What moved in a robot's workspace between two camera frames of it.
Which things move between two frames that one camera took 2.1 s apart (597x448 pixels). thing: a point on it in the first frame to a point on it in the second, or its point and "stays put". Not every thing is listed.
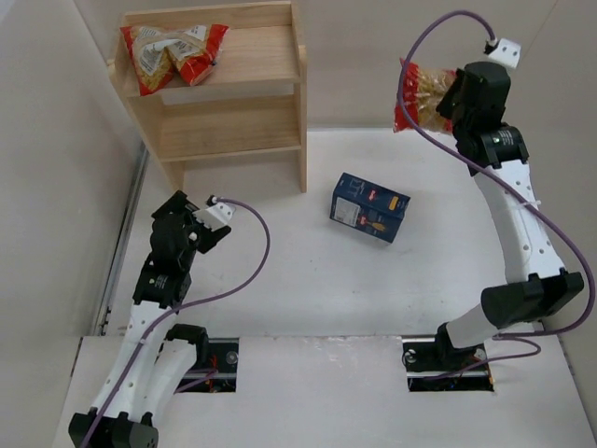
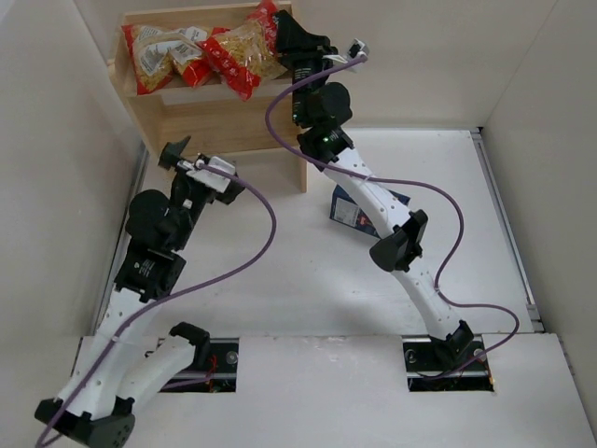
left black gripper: x=187 y=215 to x=185 y=169
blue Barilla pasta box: x=367 y=207 stays put
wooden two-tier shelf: x=255 y=102 stays put
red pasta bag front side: x=423 y=91 to x=247 y=51
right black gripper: x=456 y=93 to x=304 y=48
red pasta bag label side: x=154 y=54 stays put
